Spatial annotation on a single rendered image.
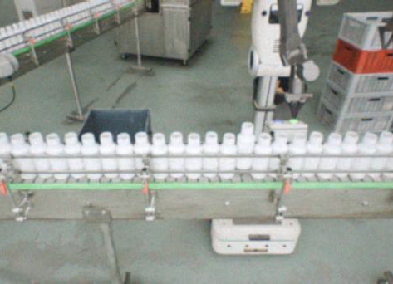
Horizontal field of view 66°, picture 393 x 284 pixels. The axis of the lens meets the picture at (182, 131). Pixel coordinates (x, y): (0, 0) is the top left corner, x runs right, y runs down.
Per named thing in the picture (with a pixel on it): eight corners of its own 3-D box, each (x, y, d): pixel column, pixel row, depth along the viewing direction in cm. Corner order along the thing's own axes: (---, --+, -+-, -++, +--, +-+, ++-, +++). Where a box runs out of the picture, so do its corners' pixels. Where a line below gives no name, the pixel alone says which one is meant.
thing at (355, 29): (362, 50, 257) (371, 23, 245) (336, 36, 291) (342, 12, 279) (427, 47, 263) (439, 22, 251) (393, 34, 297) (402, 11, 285)
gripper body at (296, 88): (312, 99, 110) (314, 78, 109) (285, 99, 110) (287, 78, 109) (306, 96, 117) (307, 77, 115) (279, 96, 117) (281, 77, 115)
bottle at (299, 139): (282, 178, 105) (292, 139, 96) (281, 167, 110) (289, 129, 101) (300, 180, 104) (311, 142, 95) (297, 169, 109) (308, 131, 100)
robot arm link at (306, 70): (298, 42, 111) (277, 53, 111) (315, 41, 99) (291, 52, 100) (309, 72, 113) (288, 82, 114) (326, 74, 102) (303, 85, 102)
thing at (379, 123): (333, 135, 306) (339, 116, 294) (314, 115, 340) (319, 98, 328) (389, 132, 311) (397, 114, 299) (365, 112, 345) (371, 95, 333)
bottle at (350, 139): (340, 180, 105) (355, 141, 95) (325, 170, 109) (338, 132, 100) (351, 174, 107) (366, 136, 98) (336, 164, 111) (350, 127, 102)
